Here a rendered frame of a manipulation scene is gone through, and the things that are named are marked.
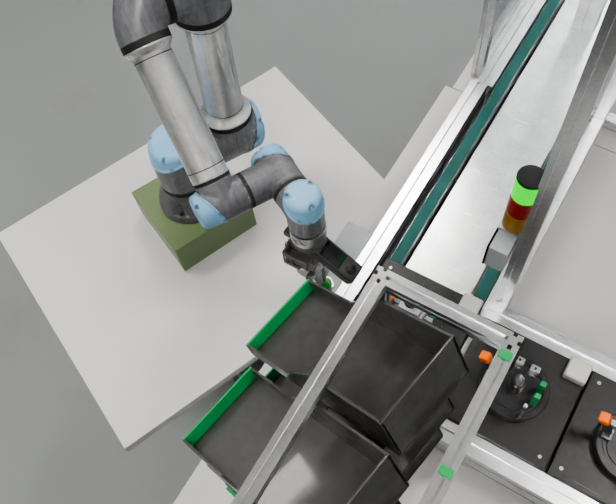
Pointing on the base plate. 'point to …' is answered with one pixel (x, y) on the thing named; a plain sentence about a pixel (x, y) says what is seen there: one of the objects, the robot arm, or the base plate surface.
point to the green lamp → (523, 194)
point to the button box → (350, 242)
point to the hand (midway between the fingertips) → (322, 281)
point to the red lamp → (517, 209)
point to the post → (570, 133)
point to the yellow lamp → (512, 224)
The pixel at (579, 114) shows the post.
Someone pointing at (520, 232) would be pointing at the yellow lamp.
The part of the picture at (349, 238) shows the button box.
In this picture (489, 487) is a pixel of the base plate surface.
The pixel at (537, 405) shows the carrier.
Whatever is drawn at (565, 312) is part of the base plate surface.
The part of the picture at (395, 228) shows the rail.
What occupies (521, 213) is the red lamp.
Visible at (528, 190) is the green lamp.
